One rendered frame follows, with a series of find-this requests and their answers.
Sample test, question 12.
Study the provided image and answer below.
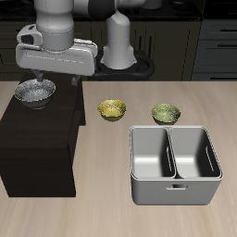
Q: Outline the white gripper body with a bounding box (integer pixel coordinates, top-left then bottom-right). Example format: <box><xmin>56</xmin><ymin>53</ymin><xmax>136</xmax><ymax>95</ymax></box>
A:
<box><xmin>15</xmin><ymin>38</ymin><xmax>99</xmax><ymax>77</ymax></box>

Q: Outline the white two-bin basket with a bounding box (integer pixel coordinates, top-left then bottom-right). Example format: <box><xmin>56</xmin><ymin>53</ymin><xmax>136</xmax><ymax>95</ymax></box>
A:
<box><xmin>129</xmin><ymin>125</ymin><xmax>224</xmax><ymax>206</ymax></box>

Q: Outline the dark wooden cabinet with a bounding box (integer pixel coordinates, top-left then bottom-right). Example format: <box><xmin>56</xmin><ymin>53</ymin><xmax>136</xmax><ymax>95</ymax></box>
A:
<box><xmin>0</xmin><ymin>72</ymin><xmax>87</xmax><ymax>198</ymax></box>

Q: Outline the yellow bowl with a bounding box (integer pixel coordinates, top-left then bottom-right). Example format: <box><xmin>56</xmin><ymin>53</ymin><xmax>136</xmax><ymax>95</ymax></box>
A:
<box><xmin>97</xmin><ymin>99</ymin><xmax>128</xmax><ymax>122</ymax></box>

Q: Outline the green bowl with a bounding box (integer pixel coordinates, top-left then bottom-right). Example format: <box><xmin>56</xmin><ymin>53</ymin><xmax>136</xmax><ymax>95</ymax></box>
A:
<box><xmin>150</xmin><ymin>103</ymin><xmax>182</xmax><ymax>126</ymax></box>

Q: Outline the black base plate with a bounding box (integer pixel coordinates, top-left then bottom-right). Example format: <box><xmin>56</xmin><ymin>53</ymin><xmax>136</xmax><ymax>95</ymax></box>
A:
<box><xmin>88</xmin><ymin>50</ymin><xmax>156</xmax><ymax>81</ymax></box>

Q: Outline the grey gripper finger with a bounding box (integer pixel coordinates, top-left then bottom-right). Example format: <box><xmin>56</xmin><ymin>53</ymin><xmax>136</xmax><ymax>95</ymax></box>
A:
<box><xmin>31</xmin><ymin>69</ymin><xmax>44</xmax><ymax>83</ymax></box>
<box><xmin>71</xmin><ymin>75</ymin><xmax>82</xmax><ymax>87</ymax></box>

